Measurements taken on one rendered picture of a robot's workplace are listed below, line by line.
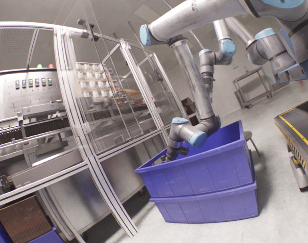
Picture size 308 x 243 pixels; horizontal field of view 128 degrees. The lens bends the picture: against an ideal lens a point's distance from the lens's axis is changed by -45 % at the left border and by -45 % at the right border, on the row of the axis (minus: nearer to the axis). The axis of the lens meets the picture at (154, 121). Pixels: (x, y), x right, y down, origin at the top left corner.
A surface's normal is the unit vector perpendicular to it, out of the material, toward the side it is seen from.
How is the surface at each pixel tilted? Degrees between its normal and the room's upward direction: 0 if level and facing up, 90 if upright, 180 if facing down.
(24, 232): 90
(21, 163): 90
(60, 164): 90
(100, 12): 180
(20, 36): 180
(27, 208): 90
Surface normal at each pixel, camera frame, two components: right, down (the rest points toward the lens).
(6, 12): 0.41, 0.91
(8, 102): 0.73, -0.37
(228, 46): -0.26, 0.14
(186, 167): -0.54, 0.19
